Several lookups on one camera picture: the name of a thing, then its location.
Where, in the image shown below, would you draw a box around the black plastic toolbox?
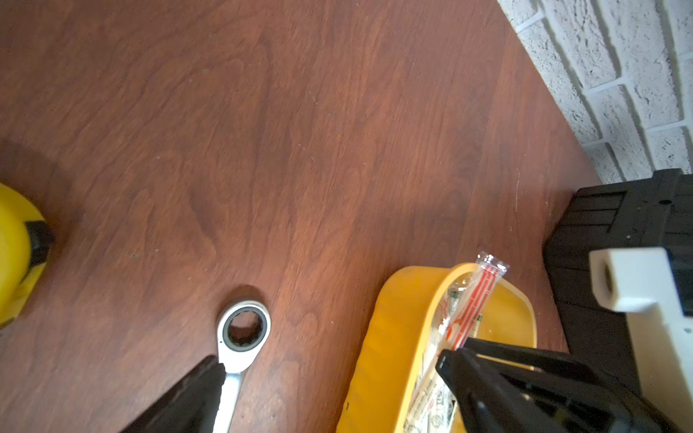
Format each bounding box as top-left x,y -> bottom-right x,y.
543,169 -> 692,393

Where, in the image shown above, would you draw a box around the yellow plastic storage box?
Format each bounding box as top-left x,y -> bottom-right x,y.
337,263 -> 537,432

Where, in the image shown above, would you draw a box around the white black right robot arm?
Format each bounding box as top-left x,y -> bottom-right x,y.
588,247 -> 692,432

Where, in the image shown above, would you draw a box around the red striped chopsticks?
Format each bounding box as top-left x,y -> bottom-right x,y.
404,252 -> 509,432

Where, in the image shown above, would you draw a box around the yellow tape measure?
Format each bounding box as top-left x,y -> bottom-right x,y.
1,184 -> 55,327

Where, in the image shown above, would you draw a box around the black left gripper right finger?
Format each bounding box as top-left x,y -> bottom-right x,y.
436,338 -> 679,432

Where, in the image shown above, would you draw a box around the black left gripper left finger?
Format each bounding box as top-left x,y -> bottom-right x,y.
122,355 -> 226,433

